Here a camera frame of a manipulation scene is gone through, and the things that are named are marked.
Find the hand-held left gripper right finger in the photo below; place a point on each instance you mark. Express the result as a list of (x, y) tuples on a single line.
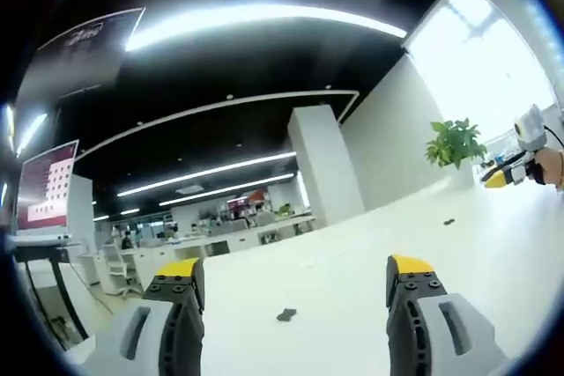
[(423, 314)]

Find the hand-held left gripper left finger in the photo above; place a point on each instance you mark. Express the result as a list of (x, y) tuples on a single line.
[(176, 305)]

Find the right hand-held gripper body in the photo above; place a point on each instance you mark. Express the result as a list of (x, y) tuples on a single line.
[(531, 136)]

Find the black plastic buckle part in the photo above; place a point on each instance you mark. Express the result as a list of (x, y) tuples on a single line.
[(449, 222), (286, 314)]

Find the person's right hand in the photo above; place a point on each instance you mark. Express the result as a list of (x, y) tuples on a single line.
[(551, 164)]

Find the green potted plant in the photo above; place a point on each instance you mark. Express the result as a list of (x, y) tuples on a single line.
[(454, 143)]

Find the long white office desk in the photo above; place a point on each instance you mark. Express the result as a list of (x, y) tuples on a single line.
[(207, 246)]

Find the white office chair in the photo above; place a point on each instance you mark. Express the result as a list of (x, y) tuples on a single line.
[(118, 270)]

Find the white square pillar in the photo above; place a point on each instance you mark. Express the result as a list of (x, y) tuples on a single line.
[(325, 164)]

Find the computer monitor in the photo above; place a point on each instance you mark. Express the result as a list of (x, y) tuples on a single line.
[(46, 189)]

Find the hanging wall poster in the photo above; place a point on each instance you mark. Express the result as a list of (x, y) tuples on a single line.
[(86, 50)]

